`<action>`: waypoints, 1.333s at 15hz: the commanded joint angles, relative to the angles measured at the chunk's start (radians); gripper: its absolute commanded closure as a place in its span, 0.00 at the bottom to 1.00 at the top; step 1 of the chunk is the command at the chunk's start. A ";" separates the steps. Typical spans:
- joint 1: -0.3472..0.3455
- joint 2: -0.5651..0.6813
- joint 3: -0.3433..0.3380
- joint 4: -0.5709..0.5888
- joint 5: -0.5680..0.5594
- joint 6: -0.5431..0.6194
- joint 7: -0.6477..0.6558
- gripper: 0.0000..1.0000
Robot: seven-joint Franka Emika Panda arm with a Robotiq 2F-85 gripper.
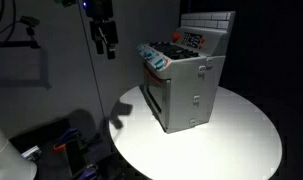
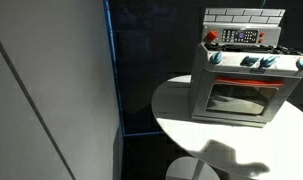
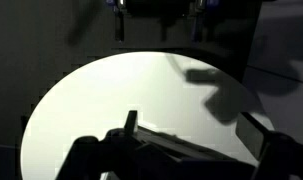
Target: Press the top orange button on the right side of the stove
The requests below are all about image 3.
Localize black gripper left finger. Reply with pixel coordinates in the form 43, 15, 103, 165
55, 109, 139, 180

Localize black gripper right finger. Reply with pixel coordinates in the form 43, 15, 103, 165
236, 112, 303, 180

